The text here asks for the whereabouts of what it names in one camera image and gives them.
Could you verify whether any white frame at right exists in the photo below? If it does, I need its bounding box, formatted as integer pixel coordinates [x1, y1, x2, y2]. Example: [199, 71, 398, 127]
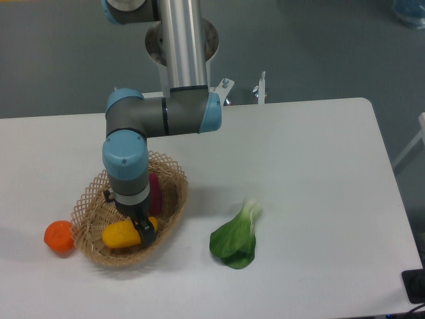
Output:
[392, 113, 424, 175]

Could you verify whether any purple sweet potato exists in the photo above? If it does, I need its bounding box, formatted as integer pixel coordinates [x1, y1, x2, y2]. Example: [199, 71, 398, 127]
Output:
[149, 173, 163, 216]

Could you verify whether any black device at table edge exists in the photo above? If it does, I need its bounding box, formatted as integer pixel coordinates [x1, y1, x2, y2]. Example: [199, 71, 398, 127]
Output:
[401, 268, 424, 304]

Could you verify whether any green bok choy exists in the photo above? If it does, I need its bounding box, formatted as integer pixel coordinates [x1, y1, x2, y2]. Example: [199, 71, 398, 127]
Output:
[209, 197, 262, 270]

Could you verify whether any blue bag in background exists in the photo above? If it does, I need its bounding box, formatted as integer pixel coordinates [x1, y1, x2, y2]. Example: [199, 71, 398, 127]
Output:
[392, 0, 424, 29]

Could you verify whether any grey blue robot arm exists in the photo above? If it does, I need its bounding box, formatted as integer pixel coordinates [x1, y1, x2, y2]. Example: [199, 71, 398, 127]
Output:
[102, 1, 222, 246]

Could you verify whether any woven wicker basket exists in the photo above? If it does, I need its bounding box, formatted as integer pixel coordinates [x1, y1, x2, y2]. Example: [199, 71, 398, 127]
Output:
[70, 151, 188, 267]

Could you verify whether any orange fruit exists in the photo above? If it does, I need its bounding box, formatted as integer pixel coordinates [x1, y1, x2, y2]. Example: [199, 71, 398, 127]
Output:
[44, 220, 74, 254]

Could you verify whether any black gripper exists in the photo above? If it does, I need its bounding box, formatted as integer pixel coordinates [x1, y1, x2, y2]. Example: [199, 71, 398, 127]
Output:
[103, 190, 156, 247]

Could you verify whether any yellow mango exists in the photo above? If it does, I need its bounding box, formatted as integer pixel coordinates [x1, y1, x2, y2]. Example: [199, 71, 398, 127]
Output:
[101, 219, 146, 249]

